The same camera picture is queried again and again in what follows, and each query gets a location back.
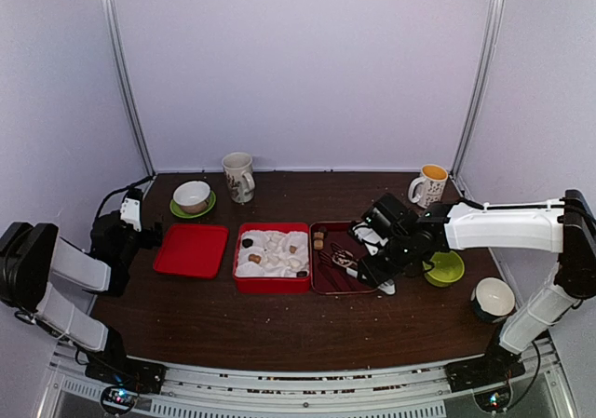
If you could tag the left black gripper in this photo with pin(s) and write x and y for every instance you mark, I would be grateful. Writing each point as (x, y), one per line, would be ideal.
(156, 239)

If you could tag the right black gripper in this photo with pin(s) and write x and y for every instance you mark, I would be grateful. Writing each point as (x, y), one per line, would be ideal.
(375, 276)

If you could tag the red tin lid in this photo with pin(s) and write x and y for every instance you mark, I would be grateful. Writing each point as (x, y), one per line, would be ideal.
(192, 250)

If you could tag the metal serving tongs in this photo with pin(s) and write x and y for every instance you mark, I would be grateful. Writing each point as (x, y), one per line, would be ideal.
(345, 260)

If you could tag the red chocolate tray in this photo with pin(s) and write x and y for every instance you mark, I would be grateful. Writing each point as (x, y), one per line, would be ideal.
(327, 278)

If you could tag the red tin box base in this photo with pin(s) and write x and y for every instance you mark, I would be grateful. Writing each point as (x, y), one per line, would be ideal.
(265, 285)

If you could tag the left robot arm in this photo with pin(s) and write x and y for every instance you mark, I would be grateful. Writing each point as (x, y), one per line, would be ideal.
(34, 258)

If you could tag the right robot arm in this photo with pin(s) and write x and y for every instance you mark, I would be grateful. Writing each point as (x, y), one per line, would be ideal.
(558, 231)

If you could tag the white round chocolate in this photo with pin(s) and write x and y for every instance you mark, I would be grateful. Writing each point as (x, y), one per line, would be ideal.
(294, 263)

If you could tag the brown ridged chocolate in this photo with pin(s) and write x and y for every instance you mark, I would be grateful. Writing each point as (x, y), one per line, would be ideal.
(255, 258)

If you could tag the white block chocolate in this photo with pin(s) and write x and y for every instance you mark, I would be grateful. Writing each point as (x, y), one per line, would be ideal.
(273, 258)

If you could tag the green saucer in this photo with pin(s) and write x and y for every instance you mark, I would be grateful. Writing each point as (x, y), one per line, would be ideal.
(179, 212)

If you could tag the lime green bowl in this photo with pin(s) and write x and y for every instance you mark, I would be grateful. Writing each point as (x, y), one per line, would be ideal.
(444, 269)

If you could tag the white bowl on saucer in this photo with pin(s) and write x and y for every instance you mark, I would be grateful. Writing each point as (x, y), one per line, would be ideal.
(192, 195)

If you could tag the white mug yellow inside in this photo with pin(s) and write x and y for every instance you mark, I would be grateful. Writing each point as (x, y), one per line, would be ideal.
(428, 187)

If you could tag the dark bowl white inside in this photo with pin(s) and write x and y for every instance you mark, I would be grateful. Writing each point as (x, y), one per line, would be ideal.
(492, 300)

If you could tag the white paper cupcake liners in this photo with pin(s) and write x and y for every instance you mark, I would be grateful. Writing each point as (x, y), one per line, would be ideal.
(261, 246)

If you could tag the tall white patterned mug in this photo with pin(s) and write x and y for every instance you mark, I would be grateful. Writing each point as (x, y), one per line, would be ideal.
(238, 172)

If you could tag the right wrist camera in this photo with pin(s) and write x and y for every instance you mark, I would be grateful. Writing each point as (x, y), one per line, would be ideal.
(363, 233)

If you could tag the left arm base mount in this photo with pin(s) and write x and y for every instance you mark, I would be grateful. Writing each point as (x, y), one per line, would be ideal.
(137, 376)

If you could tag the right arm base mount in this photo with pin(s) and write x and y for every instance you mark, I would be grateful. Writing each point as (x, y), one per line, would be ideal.
(478, 372)

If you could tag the front aluminium rail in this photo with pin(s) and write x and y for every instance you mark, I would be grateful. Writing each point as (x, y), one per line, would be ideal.
(420, 390)

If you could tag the left aluminium frame post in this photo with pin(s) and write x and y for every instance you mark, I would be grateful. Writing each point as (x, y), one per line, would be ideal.
(125, 87)

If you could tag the aluminium frame post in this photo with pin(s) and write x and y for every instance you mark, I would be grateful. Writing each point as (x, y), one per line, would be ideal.
(488, 46)
(125, 87)

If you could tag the right aluminium frame post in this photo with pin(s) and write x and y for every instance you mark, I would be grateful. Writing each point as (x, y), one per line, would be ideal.
(488, 46)

